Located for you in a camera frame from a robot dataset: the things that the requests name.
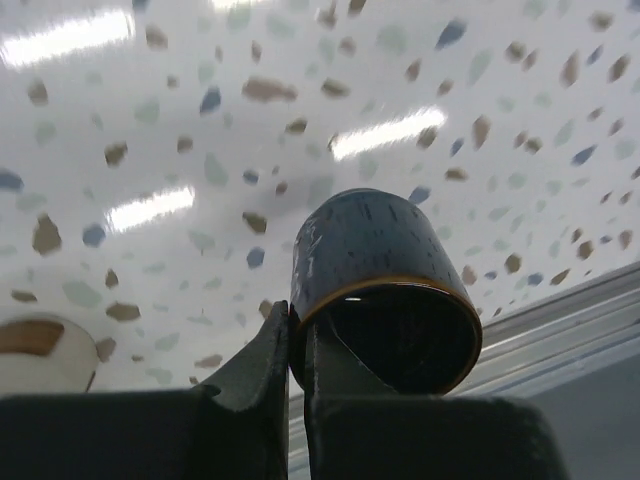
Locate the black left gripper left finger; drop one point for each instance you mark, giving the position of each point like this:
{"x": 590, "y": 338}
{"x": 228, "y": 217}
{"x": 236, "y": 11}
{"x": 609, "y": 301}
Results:
{"x": 233, "y": 425}

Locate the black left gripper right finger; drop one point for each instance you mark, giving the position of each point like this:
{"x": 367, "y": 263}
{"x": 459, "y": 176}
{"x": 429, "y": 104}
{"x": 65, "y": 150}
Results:
{"x": 358, "y": 428}

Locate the black mug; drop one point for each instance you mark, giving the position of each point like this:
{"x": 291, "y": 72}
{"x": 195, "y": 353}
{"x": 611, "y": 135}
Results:
{"x": 369, "y": 264}

